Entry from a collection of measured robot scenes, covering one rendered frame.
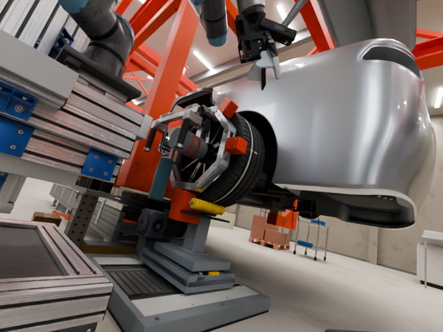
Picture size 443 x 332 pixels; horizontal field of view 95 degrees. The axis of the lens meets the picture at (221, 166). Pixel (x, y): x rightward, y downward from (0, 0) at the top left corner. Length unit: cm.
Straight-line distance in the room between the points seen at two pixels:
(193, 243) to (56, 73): 103
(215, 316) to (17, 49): 109
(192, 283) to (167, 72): 152
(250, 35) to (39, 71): 51
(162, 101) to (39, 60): 122
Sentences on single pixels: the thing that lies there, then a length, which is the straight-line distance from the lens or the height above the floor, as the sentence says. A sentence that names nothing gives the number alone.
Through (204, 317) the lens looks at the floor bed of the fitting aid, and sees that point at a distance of 106.
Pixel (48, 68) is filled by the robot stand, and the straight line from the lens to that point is 63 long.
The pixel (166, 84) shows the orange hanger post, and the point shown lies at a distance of 183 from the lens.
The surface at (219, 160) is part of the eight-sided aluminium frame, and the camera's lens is 107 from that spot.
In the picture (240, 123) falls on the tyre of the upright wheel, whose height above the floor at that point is 101.
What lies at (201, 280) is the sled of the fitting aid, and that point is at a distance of 119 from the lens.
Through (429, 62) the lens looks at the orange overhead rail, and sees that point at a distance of 402.
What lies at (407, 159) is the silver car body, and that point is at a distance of 132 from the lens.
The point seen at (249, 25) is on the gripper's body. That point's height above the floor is 100.
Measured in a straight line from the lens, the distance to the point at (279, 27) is 70.
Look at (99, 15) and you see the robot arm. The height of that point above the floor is 95.
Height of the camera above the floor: 48
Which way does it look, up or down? 13 degrees up
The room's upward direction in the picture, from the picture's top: 13 degrees clockwise
